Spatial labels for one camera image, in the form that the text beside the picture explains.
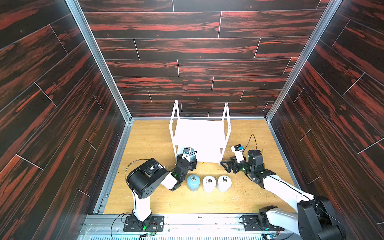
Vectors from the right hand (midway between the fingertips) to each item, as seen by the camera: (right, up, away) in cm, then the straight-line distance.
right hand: (229, 158), depth 88 cm
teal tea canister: (-21, -12, -8) cm, 26 cm away
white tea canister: (-5, -12, -8) cm, 15 cm away
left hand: (-22, +1, +6) cm, 23 cm away
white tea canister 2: (-13, -12, -8) cm, 19 cm away
